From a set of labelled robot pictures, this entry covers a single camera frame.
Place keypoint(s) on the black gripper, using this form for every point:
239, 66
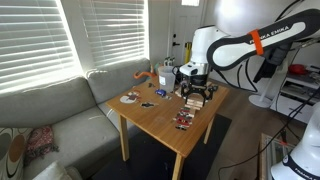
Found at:
197, 82

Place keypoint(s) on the plain wooden block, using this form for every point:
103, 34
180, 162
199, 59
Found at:
195, 104
177, 93
195, 99
189, 107

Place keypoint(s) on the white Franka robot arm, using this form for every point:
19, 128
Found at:
233, 50

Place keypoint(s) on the white plastic bucket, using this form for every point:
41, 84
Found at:
167, 80

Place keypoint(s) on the blue toy car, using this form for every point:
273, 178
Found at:
160, 92

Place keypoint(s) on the light wooden table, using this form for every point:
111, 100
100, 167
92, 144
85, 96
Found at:
156, 120

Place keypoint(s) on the small dark sticker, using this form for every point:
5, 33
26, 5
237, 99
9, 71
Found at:
148, 104

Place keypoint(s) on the orange curved tool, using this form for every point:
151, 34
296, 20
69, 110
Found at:
144, 74

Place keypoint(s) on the white floor stand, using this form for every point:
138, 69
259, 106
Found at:
260, 101

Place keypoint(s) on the white door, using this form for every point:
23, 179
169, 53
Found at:
183, 23

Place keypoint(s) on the black hanging cloth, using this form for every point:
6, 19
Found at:
271, 60

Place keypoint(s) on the dark rug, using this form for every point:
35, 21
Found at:
150, 163

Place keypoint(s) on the white shelf unit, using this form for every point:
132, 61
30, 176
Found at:
296, 100

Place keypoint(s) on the white window blind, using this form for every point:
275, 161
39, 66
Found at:
33, 43
116, 30

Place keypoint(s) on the red object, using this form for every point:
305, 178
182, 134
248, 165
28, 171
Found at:
297, 69

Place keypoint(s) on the grey fabric sofa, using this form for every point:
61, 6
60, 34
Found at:
66, 110

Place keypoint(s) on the plain white cushion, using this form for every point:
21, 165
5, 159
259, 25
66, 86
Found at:
53, 171

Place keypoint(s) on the red paisley cushion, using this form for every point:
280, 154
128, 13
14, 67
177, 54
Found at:
40, 141

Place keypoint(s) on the white cushion with circles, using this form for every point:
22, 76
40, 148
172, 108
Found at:
11, 153

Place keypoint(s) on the yellow black post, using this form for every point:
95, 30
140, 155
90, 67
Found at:
188, 51

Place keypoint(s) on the aluminium frame base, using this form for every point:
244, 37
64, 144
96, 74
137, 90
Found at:
266, 156

